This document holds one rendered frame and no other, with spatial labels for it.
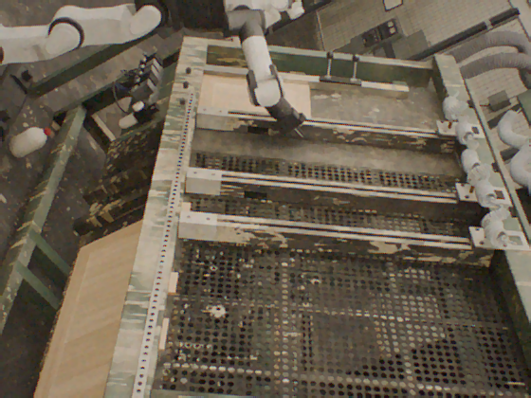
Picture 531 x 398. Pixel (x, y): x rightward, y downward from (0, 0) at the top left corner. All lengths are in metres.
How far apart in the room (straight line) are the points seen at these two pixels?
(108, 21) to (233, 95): 0.64
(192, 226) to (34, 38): 1.12
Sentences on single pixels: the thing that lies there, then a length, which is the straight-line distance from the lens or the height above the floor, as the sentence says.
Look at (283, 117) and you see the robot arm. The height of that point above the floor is 1.24.
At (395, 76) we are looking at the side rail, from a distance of 3.88.
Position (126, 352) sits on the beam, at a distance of 2.20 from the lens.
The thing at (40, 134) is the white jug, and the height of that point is 0.17.
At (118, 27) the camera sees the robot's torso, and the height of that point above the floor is 0.82.
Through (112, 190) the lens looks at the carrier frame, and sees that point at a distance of 3.54.
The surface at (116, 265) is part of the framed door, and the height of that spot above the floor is 0.48.
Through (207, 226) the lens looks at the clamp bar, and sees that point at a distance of 2.59.
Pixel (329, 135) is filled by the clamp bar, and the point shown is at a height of 1.35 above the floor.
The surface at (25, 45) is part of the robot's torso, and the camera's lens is 3.31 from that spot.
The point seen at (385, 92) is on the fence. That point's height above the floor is 1.58.
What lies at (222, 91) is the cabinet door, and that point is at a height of 0.97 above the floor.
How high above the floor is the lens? 1.99
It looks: 18 degrees down
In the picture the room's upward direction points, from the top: 66 degrees clockwise
